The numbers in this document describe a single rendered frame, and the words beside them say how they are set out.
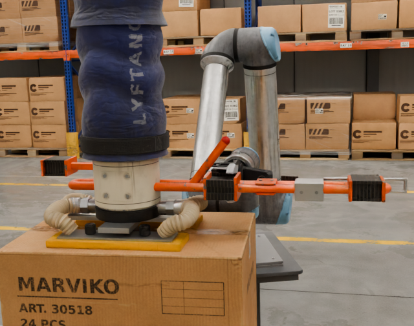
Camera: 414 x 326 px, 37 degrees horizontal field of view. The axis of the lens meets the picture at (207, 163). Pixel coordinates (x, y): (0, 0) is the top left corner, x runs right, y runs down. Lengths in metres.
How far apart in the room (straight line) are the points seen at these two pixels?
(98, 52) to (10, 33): 8.38
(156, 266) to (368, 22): 7.34
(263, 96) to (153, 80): 0.71
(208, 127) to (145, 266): 0.65
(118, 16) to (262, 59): 0.76
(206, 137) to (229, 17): 6.84
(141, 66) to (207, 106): 0.55
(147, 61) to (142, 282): 0.53
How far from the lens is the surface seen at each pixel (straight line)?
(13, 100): 9.98
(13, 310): 1.63
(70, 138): 9.45
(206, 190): 1.52
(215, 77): 2.06
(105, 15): 1.48
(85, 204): 1.65
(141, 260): 1.47
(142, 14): 1.49
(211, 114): 1.99
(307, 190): 1.51
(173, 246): 1.47
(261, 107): 2.15
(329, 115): 8.57
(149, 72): 1.50
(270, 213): 2.29
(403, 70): 9.91
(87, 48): 1.53
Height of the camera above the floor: 1.53
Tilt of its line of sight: 10 degrees down
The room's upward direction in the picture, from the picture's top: 2 degrees counter-clockwise
